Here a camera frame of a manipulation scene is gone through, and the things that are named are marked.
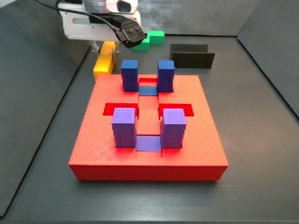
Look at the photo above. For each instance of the black U-shaped bracket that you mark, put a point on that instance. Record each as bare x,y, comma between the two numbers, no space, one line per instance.
191,56

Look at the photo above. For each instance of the green stepped block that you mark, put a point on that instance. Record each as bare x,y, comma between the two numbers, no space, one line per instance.
155,38

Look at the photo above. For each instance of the dark blue U-shaped block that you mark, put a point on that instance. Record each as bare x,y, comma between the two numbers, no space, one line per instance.
165,78

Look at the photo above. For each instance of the long yellow block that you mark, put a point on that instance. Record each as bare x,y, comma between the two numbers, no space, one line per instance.
105,62

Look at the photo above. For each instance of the purple U-shaped block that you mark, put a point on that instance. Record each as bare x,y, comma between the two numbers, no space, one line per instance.
170,139

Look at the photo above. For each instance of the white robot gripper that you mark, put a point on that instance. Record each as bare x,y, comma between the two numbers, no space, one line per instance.
102,20

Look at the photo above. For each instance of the red slotted base board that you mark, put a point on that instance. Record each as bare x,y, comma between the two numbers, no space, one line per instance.
98,160

